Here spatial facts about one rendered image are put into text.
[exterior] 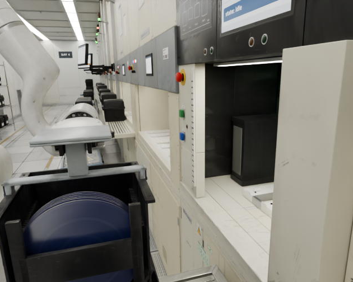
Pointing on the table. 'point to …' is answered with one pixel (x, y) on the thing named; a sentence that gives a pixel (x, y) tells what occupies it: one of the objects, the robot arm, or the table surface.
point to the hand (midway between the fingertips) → (75, 143)
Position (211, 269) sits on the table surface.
